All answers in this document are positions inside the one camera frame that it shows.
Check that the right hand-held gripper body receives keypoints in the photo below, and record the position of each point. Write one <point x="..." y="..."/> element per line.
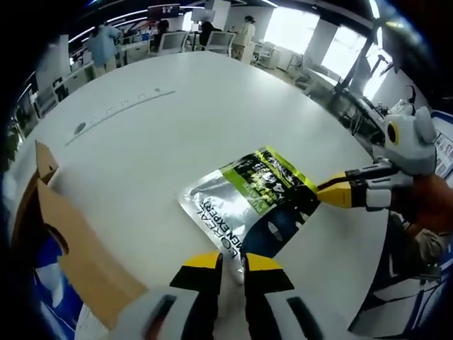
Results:
<point x="410" y="145"/>

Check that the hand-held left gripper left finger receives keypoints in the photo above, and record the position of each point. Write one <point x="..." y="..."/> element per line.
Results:
<point x="155" y="318"/>

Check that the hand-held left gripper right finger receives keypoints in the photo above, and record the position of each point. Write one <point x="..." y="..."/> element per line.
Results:
<point x="283" y="318"/>

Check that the brown cardboard shoe box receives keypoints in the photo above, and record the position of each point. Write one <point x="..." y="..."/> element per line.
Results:
<point x="88" y="248"/>

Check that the silver green soft pouch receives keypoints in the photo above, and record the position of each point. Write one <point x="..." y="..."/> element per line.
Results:
<point x="230" y="191"/>

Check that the person's right hand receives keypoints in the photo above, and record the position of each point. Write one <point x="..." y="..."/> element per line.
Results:
<point x="435" y="205"/>

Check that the white mesh office chair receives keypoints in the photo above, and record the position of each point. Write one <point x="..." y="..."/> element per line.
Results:
<point x="221" y="42"/>
<point x="173" y="42"/>

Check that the grey round table grommet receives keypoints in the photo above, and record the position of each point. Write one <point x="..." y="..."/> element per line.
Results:
<point x="81" y="127"/>

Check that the hanging dark display screen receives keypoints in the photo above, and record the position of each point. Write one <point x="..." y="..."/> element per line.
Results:
<point x="164" y="10"/>

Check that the black frame side desk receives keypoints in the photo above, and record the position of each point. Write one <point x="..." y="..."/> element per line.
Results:
<point x="357" y="106"/>

